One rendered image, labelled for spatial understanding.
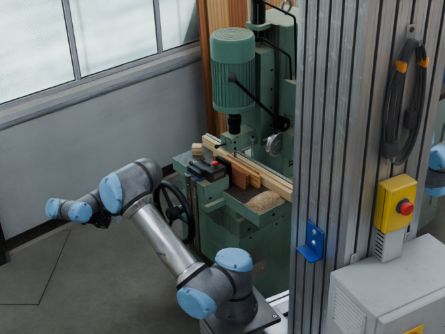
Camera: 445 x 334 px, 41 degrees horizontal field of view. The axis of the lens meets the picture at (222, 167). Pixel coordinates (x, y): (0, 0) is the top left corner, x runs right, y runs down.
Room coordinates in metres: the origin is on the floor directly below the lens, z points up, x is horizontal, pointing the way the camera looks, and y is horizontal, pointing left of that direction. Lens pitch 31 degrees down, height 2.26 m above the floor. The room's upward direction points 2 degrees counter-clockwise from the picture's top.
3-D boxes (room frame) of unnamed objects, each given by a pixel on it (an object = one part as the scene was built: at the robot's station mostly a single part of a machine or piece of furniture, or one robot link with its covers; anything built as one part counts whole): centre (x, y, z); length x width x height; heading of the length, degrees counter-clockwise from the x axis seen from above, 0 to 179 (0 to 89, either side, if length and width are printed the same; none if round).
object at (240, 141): (2.27, -0.07, 1.03); 0.14 x 0.07 x 0.09; 128
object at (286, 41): (2.44, -0.29, 1.16); 0.22 x 0.22 x 0.72; 38
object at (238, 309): (1.47, -0.03, 0.87); 0.15 x 0.15 x 0.10
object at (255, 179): (2.18, -0.08, 0.93); 0.24 x 0.01 x 0.06; 38
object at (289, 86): (2.27, -0.32, 1.23); 0.09 x 0.08 x 0.15; 128
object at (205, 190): (2.11, 0.07, 0.92); 0.15 x 0.13 x 0.09; 38
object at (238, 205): (2.16, 0.00, 0.87); 0.61 x 0.30 x 0.06; 38
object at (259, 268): (1.97, -0.10, 0.58); 0.12 x 0.08 x 0.08; 128
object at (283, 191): (2.16, -0.14, 0.92); 0.55 x 0.02 x 0.04; 38
